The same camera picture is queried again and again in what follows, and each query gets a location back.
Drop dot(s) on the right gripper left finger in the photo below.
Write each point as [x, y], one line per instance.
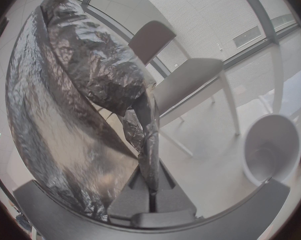
[130, 199]

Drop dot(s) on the black plastic bag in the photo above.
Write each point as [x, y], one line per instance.
[65, 84]

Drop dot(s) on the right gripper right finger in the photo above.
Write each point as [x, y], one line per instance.
[173, 199]

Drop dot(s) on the white trash bin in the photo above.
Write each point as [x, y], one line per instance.
[265, 146]

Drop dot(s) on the grey chair with white legs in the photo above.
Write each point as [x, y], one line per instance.
[190, 81]

